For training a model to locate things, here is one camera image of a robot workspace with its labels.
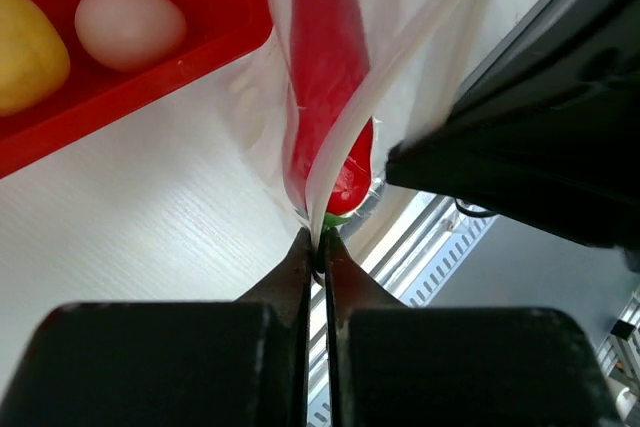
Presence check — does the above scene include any pale egg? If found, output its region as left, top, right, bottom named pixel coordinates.
left=74, top=0, right=187, bottom=73

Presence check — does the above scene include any red chili pepper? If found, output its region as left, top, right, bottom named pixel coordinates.
left=284, top=0, right=370, bottom=212

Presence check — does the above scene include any red plastic tray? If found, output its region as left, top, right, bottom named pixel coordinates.
left=1, top=0, right=271, bottom=175

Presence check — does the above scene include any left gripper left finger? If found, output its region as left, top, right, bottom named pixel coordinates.
left=9, top=229, right=311, bottom=426

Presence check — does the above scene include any slotted cable duct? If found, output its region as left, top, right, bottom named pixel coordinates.
left=306, top=207, right=494, bottom=426

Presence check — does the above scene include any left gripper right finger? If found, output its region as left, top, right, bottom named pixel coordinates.
left=319, top=234, right=618, bottom=426

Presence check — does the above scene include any yellow bell pepper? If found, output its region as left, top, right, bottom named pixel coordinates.
left=1, top=0, right=70, bottom=116

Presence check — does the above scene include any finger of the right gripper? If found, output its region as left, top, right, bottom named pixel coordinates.
left=384, top=36, right=640, bottom=248

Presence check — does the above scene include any aluminium mounting rail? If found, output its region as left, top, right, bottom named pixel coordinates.
left=339, top=189, right=495, bottom=308

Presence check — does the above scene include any clear zip top bag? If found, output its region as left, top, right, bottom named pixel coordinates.
left=219, top=0, right=516, bottom=248

